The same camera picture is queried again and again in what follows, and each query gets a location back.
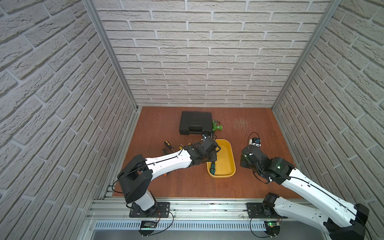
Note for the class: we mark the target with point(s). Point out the black plastic tool case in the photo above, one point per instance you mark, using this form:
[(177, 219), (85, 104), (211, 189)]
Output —
[(197, 123)]

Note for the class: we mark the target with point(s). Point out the green hose nozzle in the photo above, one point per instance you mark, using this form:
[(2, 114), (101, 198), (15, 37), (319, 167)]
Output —
[(216, 126)]

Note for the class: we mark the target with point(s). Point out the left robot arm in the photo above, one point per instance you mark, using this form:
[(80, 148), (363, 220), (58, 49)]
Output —
[(135, 178)]

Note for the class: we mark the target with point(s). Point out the black yellow slim screwdriver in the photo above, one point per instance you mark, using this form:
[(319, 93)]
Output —
[(169, 146)]

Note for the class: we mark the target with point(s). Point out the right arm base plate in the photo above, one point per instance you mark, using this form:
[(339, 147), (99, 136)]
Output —
[(259, 210)]

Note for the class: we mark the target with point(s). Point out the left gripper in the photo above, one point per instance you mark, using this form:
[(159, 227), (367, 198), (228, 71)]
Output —
[(210, 147)]

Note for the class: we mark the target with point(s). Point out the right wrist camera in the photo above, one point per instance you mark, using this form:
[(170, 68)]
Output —
[(255, 142)]

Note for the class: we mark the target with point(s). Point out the green black screwdriver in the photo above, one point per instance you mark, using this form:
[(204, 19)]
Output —
[(212, 169)]

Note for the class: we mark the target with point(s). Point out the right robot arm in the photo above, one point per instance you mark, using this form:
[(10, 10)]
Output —
[(339, 219)]

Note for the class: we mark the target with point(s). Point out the aluminium front rail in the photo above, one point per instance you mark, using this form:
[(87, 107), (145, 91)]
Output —
[(199, 209)]

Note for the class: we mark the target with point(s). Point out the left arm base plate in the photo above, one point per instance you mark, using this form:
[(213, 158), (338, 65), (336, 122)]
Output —
[(160, 209)]

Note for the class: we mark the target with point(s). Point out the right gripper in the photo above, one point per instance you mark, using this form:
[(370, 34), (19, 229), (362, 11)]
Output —
[(242, 161)]

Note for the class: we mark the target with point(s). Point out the yellow storage box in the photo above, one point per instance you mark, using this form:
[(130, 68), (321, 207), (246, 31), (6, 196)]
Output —
[(225, 164)]

